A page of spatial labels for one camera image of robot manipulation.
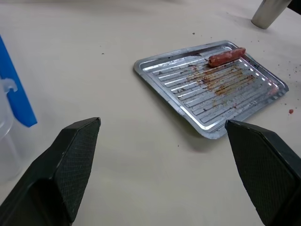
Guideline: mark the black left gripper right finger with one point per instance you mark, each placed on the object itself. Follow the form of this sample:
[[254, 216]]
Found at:
[[261, 169]]

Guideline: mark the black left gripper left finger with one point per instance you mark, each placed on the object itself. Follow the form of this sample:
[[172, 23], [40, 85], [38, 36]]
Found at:
[[68, 164]]

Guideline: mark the small dark red round object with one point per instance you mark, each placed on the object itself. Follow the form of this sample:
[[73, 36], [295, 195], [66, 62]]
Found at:
[[291, 110]]

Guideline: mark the clear plastic container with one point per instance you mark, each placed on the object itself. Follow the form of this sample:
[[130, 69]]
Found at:
[[5, 124]]

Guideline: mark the ribbed metal baking tray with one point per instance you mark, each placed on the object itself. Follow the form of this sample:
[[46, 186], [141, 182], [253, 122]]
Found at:
[[209, 88]]

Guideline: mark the red sausage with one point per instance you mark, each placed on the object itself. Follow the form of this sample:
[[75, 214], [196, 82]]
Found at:
[[226, 57]]

